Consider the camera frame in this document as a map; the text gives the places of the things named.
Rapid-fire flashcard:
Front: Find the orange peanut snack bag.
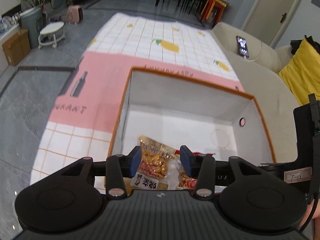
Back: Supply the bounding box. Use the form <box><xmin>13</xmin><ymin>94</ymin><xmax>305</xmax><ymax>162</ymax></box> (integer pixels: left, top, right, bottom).
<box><xmin>130</xmin><ymin>135</ymin><xmax>178</xmax><ymax>190</ymax></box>

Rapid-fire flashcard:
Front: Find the red Mini cracker bag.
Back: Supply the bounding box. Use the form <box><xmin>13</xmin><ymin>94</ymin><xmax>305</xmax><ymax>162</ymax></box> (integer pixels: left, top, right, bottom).
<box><xmin>176</xmin><ymin>152</ymin><xmax>216</xmax><ymax>191</ymax></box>

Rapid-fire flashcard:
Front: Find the smartphone on sofa arm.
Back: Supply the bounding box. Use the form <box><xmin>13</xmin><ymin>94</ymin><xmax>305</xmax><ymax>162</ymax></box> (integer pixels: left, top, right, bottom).
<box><xmin>236</xmin><ymin>36</ymin><xmax>249</xmax><ymax>58</ymax></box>

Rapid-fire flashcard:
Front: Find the lemon print tablecloth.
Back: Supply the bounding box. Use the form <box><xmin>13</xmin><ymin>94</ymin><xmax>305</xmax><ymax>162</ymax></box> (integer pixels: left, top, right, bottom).
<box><xmin>30</xmin><ymin>13</ymin><xmax>250</xmax><ymax>183</ymax></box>

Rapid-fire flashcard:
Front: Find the orange cardboard box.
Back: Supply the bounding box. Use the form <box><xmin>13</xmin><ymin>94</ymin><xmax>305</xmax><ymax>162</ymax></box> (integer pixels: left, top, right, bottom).
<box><xmin>103</xmin><ymin>66</ymin><xmax>278</xmax><ymax>197</ymax></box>

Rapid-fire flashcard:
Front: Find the yellow cushion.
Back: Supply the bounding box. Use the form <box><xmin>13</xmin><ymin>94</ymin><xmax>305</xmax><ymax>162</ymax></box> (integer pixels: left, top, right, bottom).
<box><xmin>278</xmin><ymin>36</ymin><xmax>319</xmax><ymax>105</ymax></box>

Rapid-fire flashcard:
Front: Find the beige sofa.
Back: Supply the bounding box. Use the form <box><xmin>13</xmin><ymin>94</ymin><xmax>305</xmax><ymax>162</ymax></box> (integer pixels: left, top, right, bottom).
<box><xmin>211</xmin><ymin>22</ymin><xmax>302</xmax><ymax>163</ymax></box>

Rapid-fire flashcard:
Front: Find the black jacket on sofa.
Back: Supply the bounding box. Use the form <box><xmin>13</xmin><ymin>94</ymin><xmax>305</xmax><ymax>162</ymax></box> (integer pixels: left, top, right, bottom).
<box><xmin>290</xmin><ymin>36</ymin><xmax>319</xmax><ymax>55</ymax></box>

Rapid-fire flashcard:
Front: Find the white round stool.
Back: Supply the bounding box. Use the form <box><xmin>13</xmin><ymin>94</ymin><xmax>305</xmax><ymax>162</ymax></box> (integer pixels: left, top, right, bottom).
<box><xmin>38</xmin><ymin>21</ymin><xmax>66</xmax><ymax>49</ymax></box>

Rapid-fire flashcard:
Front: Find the brown cardboard box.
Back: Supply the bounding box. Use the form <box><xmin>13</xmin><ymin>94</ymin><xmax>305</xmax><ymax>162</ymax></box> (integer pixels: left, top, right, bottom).
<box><xmin>2</xmin><ymin>29</ymin><xmax>31</xmax><ymax>66</ymax></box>

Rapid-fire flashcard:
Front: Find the pink small heater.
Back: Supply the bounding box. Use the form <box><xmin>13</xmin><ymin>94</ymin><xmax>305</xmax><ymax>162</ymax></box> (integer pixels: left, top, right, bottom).
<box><xmin>66</xmin><ymin>5</ymin><xmax>84</xmax><ymax>24</ymax></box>

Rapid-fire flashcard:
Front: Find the orange red stool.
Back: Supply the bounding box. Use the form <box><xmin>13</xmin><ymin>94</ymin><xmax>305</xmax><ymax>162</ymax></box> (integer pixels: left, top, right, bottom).
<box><xmin>200</xmin><ymin>0</ymin><xmax>229</xmax><ymax>25</ymax></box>

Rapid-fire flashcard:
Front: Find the white door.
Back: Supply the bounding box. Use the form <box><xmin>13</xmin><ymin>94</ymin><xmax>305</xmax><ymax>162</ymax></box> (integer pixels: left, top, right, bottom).
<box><xmin>242</xmin><ymin>0</ymin><xmax>300</xmax><ymax>47</ymax></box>

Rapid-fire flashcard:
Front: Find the grey trash bin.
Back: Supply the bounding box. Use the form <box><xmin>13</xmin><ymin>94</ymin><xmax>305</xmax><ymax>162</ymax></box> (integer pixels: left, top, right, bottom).
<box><xmin>20</xmin><ymin>7</ymin><xmax>43</xmax><ymax>49</ymax></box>

